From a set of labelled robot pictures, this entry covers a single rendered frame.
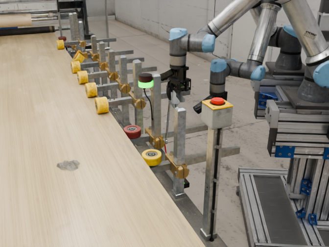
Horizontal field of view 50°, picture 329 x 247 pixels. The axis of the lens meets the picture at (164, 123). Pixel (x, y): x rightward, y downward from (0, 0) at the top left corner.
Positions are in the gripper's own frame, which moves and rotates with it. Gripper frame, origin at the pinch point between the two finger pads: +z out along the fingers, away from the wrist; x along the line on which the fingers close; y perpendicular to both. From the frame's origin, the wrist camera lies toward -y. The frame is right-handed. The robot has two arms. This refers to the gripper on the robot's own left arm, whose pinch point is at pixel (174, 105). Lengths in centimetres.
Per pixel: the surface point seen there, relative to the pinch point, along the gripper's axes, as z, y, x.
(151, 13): 48, -513, 431
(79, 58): 4, -122, 21
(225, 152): 14.9, 28.9, 3.8
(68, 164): 8, 1, -57
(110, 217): 9, 36, -61
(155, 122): 4.7, 0.9, -12.5
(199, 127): 13.6, 5.5, 12.5
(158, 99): -6.4, 1.4, -11.1
